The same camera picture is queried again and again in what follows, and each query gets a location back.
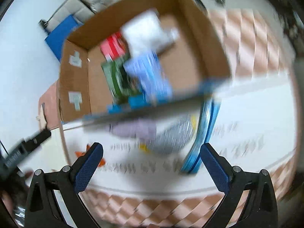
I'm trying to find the orange snack packet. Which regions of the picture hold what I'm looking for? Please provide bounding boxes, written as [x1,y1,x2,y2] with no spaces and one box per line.
[75,142,106,168]

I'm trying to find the silver yellow scrub sponge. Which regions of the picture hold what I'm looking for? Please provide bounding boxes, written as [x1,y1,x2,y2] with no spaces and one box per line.
[140,115,196,155]

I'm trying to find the long blue wrapper packet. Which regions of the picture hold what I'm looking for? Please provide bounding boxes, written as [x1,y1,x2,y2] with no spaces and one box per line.
[180,98,221,174]

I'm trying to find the lilac soft cloth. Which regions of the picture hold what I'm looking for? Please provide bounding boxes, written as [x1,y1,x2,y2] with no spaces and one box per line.
[106,118,157,141]

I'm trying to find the green snack packet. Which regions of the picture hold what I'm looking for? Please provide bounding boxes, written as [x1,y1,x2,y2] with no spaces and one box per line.
[101,54,141,104]

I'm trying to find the light blue tissue pack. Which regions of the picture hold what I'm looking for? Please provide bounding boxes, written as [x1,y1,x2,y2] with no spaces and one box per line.
[123,51,173,102]

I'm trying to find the red snack packet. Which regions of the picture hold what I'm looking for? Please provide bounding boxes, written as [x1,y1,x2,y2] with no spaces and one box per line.
[99,31,128,62]

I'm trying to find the cardboard box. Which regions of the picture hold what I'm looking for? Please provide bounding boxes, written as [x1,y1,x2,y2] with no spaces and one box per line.
[58,0,231,123]

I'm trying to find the white soft bag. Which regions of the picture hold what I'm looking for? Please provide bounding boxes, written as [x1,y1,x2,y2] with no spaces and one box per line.
[121,9,179,58]

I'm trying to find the small cardboard piece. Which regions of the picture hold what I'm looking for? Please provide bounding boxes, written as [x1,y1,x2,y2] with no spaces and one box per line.
[36,102,48,130]

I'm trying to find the blue folded mat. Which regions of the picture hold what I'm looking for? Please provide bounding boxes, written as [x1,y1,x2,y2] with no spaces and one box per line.
[44,15,83,62]

